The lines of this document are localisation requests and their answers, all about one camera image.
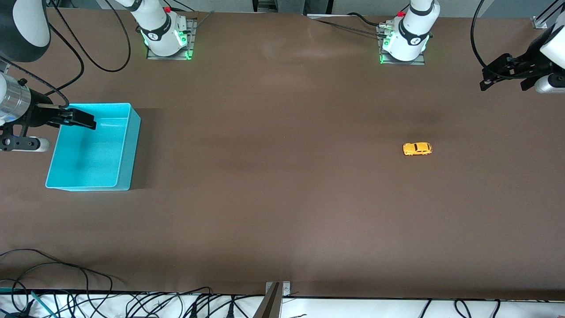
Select yellow toy beetle car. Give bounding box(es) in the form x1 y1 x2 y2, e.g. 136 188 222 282
403 142 433 156

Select turquoise plastic bin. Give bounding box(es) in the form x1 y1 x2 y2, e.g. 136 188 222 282
45 103 142 191

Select person in grey clothes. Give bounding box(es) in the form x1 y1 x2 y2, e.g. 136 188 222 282
278 0 334 15

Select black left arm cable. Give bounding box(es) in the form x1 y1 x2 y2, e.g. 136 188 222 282
471 0 530 81

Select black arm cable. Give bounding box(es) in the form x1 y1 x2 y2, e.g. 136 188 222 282
0 0 132 109
471 0 530 81

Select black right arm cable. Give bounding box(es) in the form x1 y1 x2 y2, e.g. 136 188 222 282
0 0 132 109

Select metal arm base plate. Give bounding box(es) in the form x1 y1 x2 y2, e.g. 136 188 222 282
147 19 197 60
377 24 426 66

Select thick black base cable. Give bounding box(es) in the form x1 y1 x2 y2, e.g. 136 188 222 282
348 12 385 28

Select thin black base cable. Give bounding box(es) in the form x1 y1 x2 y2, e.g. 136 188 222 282
316 19 380 36

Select long black looped cable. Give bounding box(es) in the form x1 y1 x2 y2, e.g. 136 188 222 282
0 249 114 318

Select grey camera pole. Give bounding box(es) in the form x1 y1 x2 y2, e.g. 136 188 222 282
253 283 283 318

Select small metal mounting bracket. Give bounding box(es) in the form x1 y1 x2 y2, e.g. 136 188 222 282
265 281 292 297

